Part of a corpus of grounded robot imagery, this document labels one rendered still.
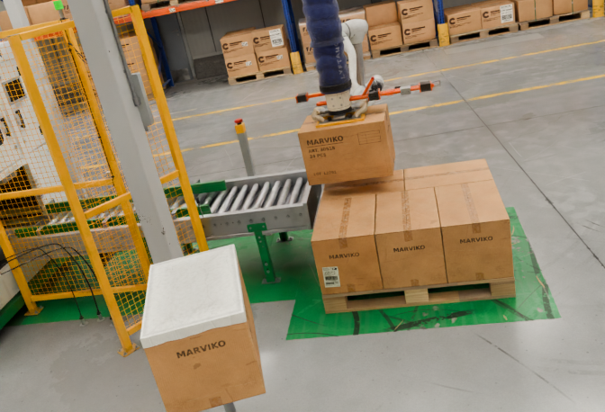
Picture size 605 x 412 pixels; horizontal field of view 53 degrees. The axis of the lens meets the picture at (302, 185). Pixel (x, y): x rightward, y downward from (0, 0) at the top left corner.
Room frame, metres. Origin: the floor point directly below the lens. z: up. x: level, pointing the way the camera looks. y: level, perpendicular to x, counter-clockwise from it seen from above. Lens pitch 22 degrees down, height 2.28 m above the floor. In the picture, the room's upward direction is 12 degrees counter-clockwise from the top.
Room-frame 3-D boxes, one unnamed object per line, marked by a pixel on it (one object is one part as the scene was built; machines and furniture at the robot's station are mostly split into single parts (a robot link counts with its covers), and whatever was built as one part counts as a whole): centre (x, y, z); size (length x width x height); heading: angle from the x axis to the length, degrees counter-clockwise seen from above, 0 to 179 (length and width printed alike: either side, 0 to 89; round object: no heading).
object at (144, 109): (3.45, 0.86, 1.62); 0.20 x 0.05 x 0.30; 78
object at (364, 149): (4.13, -0.38, 0.87); 0.60 x 0.40 x 0.40; 75
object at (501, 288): (3.75, -0.67, 0.07); 1.20 x 1.00 x 0.14; 78
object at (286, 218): (4.11, 1.15, 0.50); 2.31 x 0.05 x 0.19; 78
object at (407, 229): (3.75, -0.67, 0.34); 1.20 x 1.00 x 0.40; 78
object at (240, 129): (4.80, 0.40, 0.50); 0.07 x 0.07 x 1.00; 78
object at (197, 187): (4.77, 1.38, 0.60); 1.60 x 0.10 x 0.09; 78
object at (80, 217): (3.69, 1.07, 1.05); 0.87 x 0.10 x 2.10; 130
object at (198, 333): (2.28, 0.55, 0.82); 0.60 x 0.40 x 0.40; 5
